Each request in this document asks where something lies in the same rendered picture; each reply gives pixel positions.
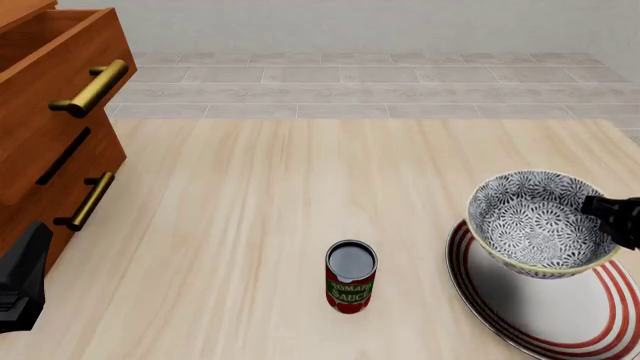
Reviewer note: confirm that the closed wooden drawer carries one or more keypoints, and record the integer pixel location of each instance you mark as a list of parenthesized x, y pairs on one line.
[(42, 204)]

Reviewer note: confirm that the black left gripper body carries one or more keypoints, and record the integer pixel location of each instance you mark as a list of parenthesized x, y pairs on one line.
[(19, 309)]

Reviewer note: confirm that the black patterned bowl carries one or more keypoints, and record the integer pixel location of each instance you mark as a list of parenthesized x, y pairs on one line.
[(530, 225)]

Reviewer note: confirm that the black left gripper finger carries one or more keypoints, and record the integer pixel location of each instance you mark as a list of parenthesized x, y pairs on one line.
[(27, 258)]

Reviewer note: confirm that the wooden cabinet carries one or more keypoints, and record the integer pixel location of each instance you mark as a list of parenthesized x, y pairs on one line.
[(111, 139)]

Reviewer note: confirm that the open wooden drawer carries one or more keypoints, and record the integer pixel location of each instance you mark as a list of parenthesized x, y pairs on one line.
[(30, 123)]

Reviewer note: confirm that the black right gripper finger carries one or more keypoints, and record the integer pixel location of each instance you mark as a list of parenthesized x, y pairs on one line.
[(612, 208), (625, 234)]

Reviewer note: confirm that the tomato sauce tin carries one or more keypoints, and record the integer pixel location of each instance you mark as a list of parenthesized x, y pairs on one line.
[(351, 285)]

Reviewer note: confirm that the white plate with red rings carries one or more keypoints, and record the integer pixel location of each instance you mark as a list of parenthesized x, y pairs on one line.
[(540, 311)]

